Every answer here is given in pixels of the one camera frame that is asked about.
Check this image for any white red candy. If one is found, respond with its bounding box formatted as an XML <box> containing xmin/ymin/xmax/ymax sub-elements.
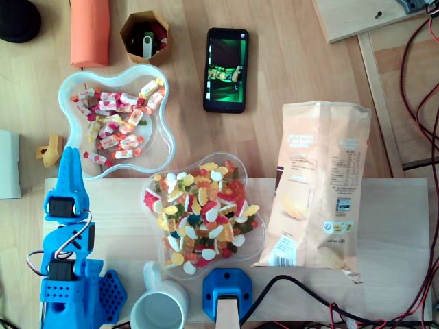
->
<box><xmin>82</xmin><ymin>150</ymin><xmax>113</xmax><ymax>168</ymax></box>

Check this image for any yellow 3D-printed part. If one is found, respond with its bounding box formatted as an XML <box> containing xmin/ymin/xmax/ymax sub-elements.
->
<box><xmin>36</xmin><ymin>133</ymin><xmax>64</xmax><ymax>169</ymax></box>

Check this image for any white box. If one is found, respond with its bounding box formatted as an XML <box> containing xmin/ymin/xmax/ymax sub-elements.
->
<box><xmin>0</xmin><ymin>129</ymin><xmax>21</xmax><ymax>200</ymax></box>

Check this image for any white plastic candy tub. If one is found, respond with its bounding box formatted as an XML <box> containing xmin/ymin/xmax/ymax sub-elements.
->
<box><xmin>57</xmin><ymin>64</ymin><xmax>176</xmax><ymax>182</ymax></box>

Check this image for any colourful gummy candy heap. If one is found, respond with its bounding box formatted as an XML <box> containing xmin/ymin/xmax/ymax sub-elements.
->
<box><xmin>143</xmin><ymin>160</ymin><xmax>261</xmax><ymax>275</ymax></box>

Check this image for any white ceramic mug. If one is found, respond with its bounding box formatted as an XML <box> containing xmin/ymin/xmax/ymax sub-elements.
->
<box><xmin>129</xmin><ymin>260</ymin><xmax>190</xmax><ymax>329</ymax></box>

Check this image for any orange foam roll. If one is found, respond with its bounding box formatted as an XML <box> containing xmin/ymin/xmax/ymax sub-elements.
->
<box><xmin>70</xmin><ymin>0</ymin><xmax>110</xmax><ymax>69</ymax></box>

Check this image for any yellow hexagonal cup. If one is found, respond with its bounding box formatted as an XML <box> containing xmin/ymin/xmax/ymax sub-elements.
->
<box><xmin>119</xmin><ymin>10</ymin><xmax>171</xmax><ymax>66</ymax></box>

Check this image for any silver USB stick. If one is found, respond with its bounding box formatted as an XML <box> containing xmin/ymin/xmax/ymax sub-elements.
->
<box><xmin>141</xmin><ymin>31</ymin><xmax>154</xmax><ymax>58</ymax></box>

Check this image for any black round object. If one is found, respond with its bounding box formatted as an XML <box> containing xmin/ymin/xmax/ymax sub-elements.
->
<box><xmin>0</xmin><ymin>0</ymin><xmax>42</xmax><ymax>44</ymax></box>

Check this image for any small red object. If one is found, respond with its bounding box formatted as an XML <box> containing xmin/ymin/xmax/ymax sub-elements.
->
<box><xmin>150</xmin><ymin>21</ymin><xmax>169</xmax><ymax>52</ymax></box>

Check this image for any black smartphone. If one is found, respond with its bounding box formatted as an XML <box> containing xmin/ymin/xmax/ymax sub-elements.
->
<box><xmin>202</xmin><ymin>27</ymin><xmax>250</xmax><ymax>114</ymax></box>

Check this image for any clear plastic gummy tray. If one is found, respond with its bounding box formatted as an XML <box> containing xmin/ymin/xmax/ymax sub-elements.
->
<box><xmin>141</xmin><ymin>152</ymin><xmax>268</xmax><ymax>281</ymax></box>

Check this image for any orange chips bag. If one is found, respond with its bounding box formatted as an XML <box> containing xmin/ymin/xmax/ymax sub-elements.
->
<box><xmin>252</xmin><ymin>101</ymin><xmax>373</xmax><ymax>284</ymax></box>

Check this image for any light wooden slat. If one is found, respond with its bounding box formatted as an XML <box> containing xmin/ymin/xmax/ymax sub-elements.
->
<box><xmin>357</xmin><ymin>31</ymin><xmax>405</xmax><ymax>178</ymax></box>

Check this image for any light wooden base board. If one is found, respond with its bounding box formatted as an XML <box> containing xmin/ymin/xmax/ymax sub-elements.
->
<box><xmin>43</xmin><ymin>177</ymin><xmax>431</xmax><ymax>323</ymax></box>

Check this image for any red white black servo wire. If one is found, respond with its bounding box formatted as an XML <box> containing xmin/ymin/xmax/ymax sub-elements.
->
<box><xmin>51</xmin><ymin>209</ymin><xmax>95</xmax><ymax>260</ymax></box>

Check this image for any blue camera post base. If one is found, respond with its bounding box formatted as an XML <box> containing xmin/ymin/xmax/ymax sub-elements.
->
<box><xmin>202</xmin><ymin>268</ymin><xmax>254</xmax><ymax>323</ymax></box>

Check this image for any wooden camera post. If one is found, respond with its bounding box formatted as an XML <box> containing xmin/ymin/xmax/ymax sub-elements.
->
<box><xmin>215</xmin><ymin>296</ymin><xmax>241</xmax><ymax>329</ymax></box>

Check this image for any thick black cable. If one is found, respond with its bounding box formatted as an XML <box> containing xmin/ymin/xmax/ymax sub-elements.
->
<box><xmin>239</xmin><ymin>275</ymin><xmax>433</xmax><ymax>326</ymax></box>

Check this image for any thin red cable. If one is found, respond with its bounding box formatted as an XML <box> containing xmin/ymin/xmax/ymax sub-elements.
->
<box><xmin>329</xmin><ymin>301</ymin><xmax>388</xmax><ymax>328</ymax></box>
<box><xmin>414</xmin><ymin>88</ymin><xmax>439</xmax><ymax>140</ymax></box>

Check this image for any dark braided cable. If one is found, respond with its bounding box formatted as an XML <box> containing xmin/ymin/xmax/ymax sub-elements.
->
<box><xmin>399</xmin><ymin>15</ymin><xmax>439</xmax><ymax>323</ymax></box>

